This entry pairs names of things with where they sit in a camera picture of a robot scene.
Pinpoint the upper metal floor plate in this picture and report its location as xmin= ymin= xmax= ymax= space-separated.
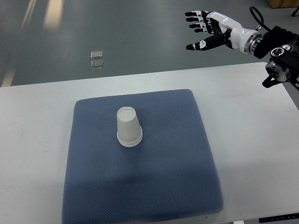
xmin=91 ymin=50 xmax=103 ymax=59

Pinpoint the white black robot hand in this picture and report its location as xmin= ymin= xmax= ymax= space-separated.
xmin=185 ymin=10 xmax=262 ymax=54

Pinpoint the black table control panel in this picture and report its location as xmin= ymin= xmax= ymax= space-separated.
xmin=258 ymin=213 xmax=299 ymax=223

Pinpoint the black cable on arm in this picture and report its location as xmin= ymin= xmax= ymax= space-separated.
xmin=249 ymin=6 xmax=273 ymax=32

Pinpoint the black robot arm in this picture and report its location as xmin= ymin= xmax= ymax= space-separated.
xmin=252 ymin=26 xmax=299 ymax=90

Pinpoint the black tripod leg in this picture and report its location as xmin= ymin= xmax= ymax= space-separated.
xmin=291 ymin=7 xmax=299 ymax=17

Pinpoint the blue grey fabric cushion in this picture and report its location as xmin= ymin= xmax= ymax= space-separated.
xmin=62 ymin=89 xmax=223 ymax=224

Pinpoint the wooden box corner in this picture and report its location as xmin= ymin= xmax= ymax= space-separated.
xmin=266 ymin=0 xmax=299 ymax=8

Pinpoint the white paper cup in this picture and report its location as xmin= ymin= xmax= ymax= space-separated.
xmin=117 ymin=107 xmax=143 ymax=142
xmin=117 ymin=135 xmax=143 ymax=147

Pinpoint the white paper cup on cushion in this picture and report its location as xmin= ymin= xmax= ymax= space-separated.
xmin=117 ymin=135 xmax=143 ymax=147

